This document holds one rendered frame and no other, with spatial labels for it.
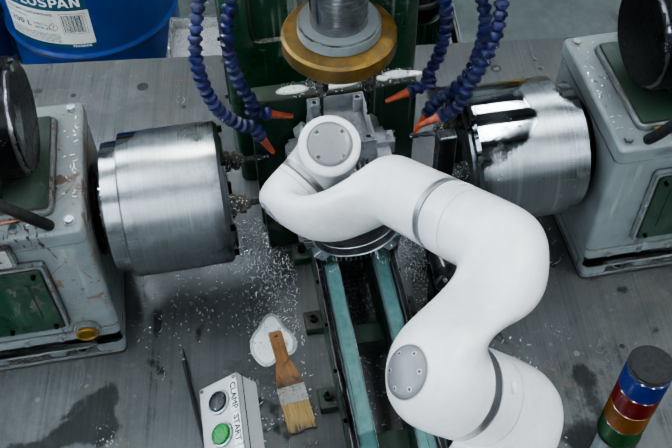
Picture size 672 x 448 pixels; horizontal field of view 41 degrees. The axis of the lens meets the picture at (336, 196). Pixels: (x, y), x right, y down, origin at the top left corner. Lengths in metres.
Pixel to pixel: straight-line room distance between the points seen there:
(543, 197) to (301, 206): 0.56
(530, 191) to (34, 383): 0.94
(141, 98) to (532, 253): 1.35
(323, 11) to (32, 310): 0.69
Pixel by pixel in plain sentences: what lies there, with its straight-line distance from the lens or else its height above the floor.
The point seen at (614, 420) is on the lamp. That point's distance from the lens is 1.33.
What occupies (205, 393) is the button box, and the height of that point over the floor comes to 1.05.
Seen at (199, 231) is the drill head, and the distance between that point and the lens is 1.48.
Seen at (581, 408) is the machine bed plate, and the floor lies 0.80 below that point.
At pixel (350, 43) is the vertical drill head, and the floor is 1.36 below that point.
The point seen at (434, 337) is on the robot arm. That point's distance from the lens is 0.87.
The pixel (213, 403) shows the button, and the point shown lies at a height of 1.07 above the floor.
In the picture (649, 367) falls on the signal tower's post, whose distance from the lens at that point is 1.23.
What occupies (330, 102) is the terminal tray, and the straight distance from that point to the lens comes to 1.59.
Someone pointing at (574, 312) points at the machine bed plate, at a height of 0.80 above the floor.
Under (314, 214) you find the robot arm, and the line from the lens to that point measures 1.14.
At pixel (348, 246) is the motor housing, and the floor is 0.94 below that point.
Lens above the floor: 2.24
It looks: 50 degrees down
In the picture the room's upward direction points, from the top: 1 degrees counter-clockwise
